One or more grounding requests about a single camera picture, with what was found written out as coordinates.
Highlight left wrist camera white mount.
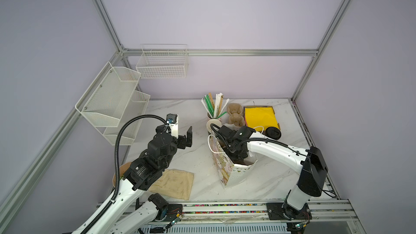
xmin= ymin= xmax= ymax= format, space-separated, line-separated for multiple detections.
xmin=166 ymin=113 xmax=179 ymax=139

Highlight cartoon animal paper gift bag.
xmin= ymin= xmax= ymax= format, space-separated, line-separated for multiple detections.
xmin=208 ymin=123 xmax=258 ymax=189

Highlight paper cups black sleeve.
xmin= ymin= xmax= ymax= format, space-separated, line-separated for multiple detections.
xmin=206 ymin=118 xmax=223 ymax=134

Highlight black corrugated cable left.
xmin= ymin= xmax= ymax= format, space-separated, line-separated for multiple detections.
xmin=79 ymin=114 xmax=168 ymax=234

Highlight white mesh shelf lower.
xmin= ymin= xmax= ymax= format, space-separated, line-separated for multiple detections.
xmin=103 ymin=90 xmax=151 ymax=146

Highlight cardboard box yellow napkins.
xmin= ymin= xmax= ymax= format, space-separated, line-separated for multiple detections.
xmin=244 ymin=106 xmax=281 ymax=130

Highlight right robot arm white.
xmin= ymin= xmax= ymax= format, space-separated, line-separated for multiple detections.
xmin=210 ymin=125 xmax=328 ymax=220

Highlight black corrugated cable right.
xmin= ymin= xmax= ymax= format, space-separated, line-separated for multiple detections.
xmin=210 ymin=123 xmax=309 ymax=157

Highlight black corrugated cable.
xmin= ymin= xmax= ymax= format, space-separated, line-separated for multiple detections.
xmin=210 ymin=123 xmax=309 ymax=157
xmin=79 ymin=114 xmax=168 ymax=234

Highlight beige work glove left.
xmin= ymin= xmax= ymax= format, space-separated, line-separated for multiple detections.
xmin=148 ymin=169 xmax=194 ymax=200

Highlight white mesh shelf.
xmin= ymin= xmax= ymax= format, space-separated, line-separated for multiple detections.
xmin=103 ymin=90 xmax=151 ymax=146
xmin=75 ymin=62 xmax=141 ymax=127

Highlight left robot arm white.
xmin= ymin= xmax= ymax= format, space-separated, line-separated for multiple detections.
xmin=75 ymin=124 xmax=193 ymax=234

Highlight green paper cup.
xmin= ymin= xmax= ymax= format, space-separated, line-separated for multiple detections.
xmin=265 ymin=127 xmax=282 ymax=140

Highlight stacked pulp cup carriers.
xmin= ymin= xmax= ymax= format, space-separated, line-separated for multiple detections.
xmin=227 ymin=103 xmax=245 ymax=127

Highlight pink metal bucket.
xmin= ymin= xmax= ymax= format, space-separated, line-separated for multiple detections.
xmin=207 ymin=112 xmax=223 ymax=121

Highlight white mesh shelf upper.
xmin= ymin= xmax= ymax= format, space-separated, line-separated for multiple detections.
xmin=75 ymin=62 xmax=141 ymax=127

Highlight kraft bowl with green plant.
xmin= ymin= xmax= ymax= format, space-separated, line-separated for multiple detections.
xmin=112 ymin=162 xmax=131 ymax=187

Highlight aluminium frame profiles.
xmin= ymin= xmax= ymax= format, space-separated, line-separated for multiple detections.
xmin=1 ymin=0 xmax=351 ymax=226

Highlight green wrapped straw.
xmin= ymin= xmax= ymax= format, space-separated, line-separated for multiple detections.
xmin=201 ymin=93 xmax=227 ymax=118

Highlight white wire basket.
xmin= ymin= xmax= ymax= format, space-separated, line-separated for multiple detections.
xmin=136 ymin=44 xmax=189 ymax=79

